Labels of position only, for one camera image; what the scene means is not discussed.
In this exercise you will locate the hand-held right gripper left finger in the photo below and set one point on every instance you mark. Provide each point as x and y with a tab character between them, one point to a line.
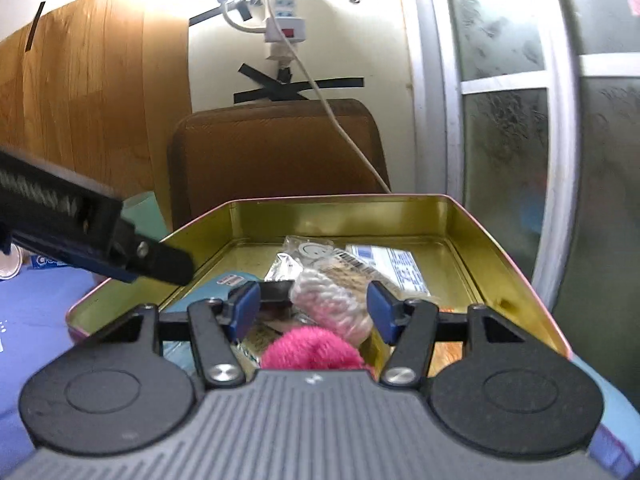
247	310

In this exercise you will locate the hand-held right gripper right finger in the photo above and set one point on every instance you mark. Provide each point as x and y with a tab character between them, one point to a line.
382	305

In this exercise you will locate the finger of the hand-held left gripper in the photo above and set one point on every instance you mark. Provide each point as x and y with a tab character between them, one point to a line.
127	276
165	262

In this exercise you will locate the white wipes packet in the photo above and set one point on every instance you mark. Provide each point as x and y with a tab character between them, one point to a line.
395	265

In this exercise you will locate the blue glasses case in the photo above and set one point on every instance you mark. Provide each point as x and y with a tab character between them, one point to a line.
210	290

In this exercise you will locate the bag of cotton swabs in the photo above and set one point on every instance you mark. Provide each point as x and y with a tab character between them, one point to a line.
330	305

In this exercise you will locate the pink fluffy ball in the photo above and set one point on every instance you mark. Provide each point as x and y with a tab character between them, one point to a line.
310	350

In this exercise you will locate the small clear plastic bag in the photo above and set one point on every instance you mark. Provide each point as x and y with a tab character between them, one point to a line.
310	250

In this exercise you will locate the pink biscuit tin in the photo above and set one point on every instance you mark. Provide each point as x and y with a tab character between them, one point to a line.
350	215

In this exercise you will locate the green plastic cup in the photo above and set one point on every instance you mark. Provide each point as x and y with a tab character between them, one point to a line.
147	215

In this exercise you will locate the toothpaste box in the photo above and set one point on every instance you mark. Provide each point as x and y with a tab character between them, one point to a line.
45	260

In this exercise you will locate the can with white lid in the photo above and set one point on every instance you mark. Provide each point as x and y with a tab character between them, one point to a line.
7	265

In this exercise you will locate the blue printed tablecloth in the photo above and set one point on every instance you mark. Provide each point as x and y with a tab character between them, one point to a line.
30	320

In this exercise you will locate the wood grain board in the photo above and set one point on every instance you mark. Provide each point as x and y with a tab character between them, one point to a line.
100	85

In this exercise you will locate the brown chair back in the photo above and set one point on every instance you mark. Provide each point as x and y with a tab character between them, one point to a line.
275	160

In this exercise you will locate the black tape strip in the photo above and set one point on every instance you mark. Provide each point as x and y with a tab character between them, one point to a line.
210	14
35	27

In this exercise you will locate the frosted glass door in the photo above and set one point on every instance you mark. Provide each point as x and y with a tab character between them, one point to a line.
500	160

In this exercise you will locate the black tape cross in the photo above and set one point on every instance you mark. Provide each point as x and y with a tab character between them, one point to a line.
270	91

